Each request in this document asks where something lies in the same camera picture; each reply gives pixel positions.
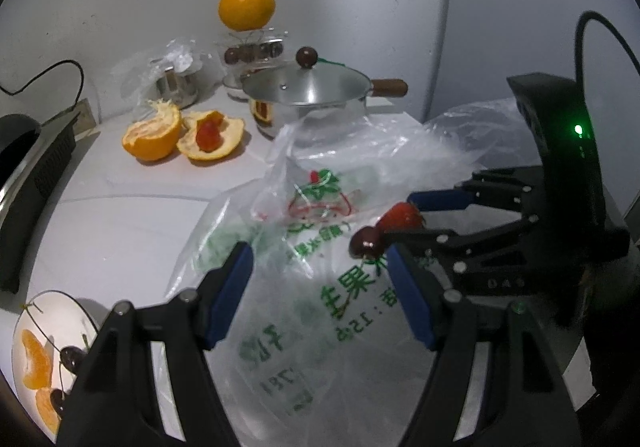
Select orange peel with strawberry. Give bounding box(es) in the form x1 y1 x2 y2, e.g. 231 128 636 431
177 110 245 162

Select whole orange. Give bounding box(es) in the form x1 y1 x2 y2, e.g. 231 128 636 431
218 0 277 31

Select cooker power cable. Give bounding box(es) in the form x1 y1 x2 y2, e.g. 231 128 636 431
0 58 87 104

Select white round plate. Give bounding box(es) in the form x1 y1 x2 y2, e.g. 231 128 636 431
11 290 98 441

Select clear plastic bag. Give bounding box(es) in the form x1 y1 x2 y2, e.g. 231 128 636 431
167 98 538 446

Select tangerine segment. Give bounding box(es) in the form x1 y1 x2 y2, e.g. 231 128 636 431
35 387 61 435
22 329 52 391

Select black wok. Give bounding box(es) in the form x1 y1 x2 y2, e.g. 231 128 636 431
0 114 41 186

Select peeled orange half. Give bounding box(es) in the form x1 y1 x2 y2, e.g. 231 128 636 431
122 100 182 162

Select strawberry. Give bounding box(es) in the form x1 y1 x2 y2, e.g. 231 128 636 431
375 201 424 233

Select steel pot with lid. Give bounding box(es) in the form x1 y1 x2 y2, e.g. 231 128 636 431
242 46 408 138

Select bagged steel cups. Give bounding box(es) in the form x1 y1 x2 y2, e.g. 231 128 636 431
112 37 224 109

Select glass container with fruit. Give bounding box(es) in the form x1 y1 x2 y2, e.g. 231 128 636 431
215 27 288 102

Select induction cooker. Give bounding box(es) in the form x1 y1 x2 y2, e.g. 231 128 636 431
0 112 78 293

